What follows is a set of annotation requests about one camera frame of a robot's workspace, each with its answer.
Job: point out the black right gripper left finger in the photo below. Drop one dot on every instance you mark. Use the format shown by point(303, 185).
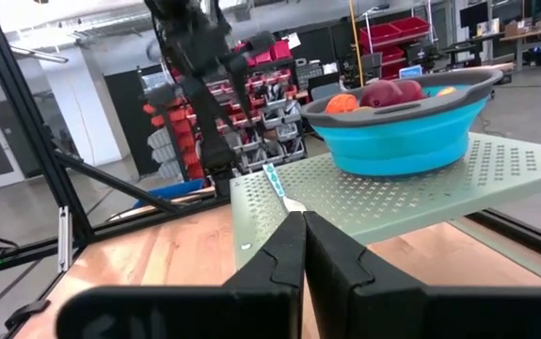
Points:
point(270, 282)

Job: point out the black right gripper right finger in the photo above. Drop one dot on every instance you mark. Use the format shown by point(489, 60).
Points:
point(345, 292)

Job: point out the toy orange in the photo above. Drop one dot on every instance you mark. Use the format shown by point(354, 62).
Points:
point(341, 103)

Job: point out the dark red toy plum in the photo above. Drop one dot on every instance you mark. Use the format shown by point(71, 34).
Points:
point(383, 94)
point(412, 90)

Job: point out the small yellow-orange toy pear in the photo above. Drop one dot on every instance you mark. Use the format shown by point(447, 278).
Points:
point(446, 91)

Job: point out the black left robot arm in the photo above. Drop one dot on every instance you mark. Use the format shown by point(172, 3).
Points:
point(204, 70)

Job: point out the pale green perforated metal shelf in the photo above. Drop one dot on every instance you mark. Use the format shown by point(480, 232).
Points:
point(392, 198)

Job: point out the blue bin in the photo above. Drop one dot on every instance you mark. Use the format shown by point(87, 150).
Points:
point(171, 192)

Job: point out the storage bin rack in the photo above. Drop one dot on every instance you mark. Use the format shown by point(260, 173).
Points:
point(270, 122)

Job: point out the blue collapsible bowl grey rim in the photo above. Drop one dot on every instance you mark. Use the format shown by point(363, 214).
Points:
point(402, 141)

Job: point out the red storage bin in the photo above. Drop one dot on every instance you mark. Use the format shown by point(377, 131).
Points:
point(280, 50)
point(263, 57)

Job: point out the black table edge clamp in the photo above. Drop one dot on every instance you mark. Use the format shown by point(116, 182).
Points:
point(26, 313)

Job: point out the rack of red bins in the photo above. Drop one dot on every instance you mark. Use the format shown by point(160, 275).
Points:
point(392, 42)

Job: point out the cluttered wooden desk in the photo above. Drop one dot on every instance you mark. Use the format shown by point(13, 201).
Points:
point(533, 40)

